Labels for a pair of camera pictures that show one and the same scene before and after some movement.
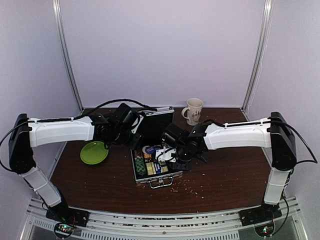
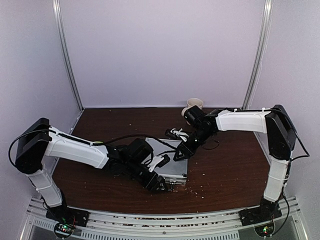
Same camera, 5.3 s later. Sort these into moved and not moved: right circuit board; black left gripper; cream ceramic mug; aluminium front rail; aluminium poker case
Moved: black left gripper; aluminium poker case
Not moved: cream ceramic mug; aluminium front rail; right circuit board
